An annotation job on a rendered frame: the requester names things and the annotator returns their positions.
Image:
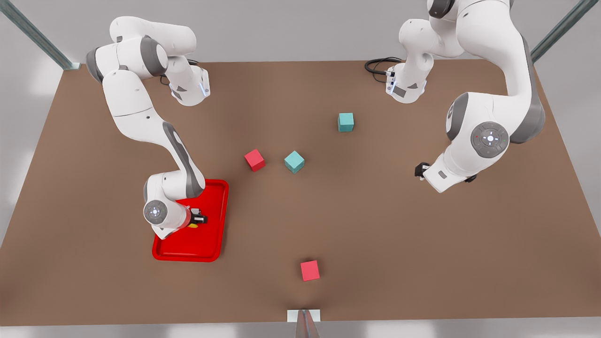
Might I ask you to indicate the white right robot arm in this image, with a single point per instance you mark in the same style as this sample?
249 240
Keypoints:
136 110

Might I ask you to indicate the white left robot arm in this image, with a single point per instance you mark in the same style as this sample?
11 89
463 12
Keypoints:
493 61

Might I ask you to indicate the red plastic tray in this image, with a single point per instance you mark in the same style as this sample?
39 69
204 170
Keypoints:
211 225

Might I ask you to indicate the red cube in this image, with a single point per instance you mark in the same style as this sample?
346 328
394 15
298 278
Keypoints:
255 160
310 271

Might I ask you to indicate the teal cube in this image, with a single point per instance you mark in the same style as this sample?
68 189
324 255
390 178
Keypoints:
345 122
294 162

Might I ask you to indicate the silver frame post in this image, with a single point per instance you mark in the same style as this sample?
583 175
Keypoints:
306 324
556 30
35 35

